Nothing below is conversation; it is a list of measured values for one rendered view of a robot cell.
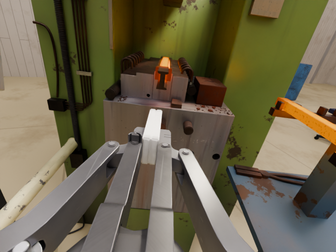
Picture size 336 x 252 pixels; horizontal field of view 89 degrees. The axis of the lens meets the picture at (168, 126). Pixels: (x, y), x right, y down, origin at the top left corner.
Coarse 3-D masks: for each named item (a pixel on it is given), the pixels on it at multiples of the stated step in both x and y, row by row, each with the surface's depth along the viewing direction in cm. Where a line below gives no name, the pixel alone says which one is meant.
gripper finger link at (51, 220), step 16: (112, 144) 14; (96, 160) 12; (80, 176) 11; (96, 176) 12; (64, 192) 10; (80, 192) 10; (96, 192) 12; (32, 208) 9; (48, 208) 9; (64, 208) 9; (80, 208) 11; (16, 224) 8; (32, 224) 8; (48, 224) 8; (64, 224) 9; (0, 240) 7; (16, 240) 7; (32, 240) 8; (48, 240) 9
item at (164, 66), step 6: (162, 60) 66; (168, 60) 68; (156, 66) 48; (162, 66) 46; (168, 66) 55; (156, 72) 48; (162, 72) 40; (168, 72) 48; (156, 78) 49; (162, 78) 41; (168, 78) 49; (162, 84) 42
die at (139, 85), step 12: (144, 60) 80; (156, 60) 77; (132, 72) 53; (144, 72) 51; (180, 72) 57; (132, 84) 51; (144, 84) 51; (156, 84) 51; (168, 84) 51; (180, 84) 51; (144, 96) 53; (156, 96) 53; (168, 96) 53; (180, 96) 53
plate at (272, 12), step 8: (256, 0) 51; (264, 0) 51; (272, 0) 51; (280, 0) 51; (256, 8) 52; (264, 8) 52; (272, 8) 52; (280, 8) 52; (264, 16) 54; (272, 16) 53
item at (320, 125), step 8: (288, 104) 44; (296, 104) 44; (288, 112) 44; (296, 112) 41; (304, 112) 39; (312, 112) 40; (304, 120) 39; (312, 120) 37; (320, 120) 35; (312, 128) 36; (320, 128) 34; (328, 128) 33; (328, 136) 33
